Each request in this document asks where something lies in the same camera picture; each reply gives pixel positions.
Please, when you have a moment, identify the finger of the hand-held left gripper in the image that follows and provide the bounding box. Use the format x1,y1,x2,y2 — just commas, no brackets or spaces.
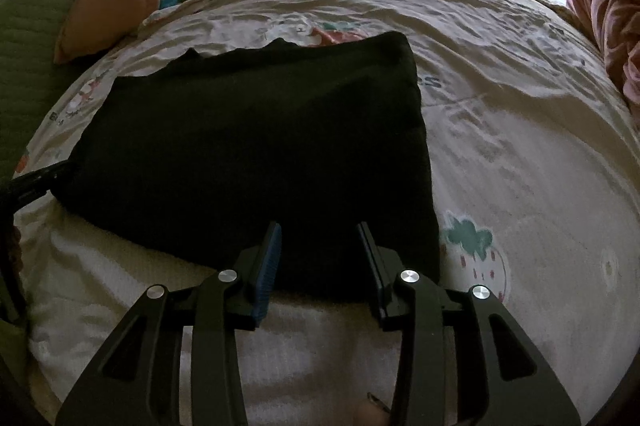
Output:
9,160,77,204

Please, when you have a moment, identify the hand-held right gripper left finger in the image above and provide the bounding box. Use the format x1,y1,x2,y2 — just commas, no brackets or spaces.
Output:
55,221,283,426

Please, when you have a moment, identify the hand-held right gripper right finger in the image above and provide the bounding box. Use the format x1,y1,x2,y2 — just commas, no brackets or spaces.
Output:
355,221,582,426

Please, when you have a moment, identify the black sweater with orange cuffs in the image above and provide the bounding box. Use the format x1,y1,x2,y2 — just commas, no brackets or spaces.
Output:
49,31,442,302

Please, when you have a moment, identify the white terry towel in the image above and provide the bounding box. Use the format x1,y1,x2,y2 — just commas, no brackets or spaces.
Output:
27,201,451,426

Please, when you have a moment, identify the green quilted blanket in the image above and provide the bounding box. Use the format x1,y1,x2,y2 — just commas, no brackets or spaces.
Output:
0,0,236,187

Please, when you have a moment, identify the white printed bedsheet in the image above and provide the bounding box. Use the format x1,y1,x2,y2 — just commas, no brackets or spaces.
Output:
15,0,640,426

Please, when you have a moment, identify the pink fleece blanket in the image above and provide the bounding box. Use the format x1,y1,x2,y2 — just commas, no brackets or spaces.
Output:
566,0,640,132

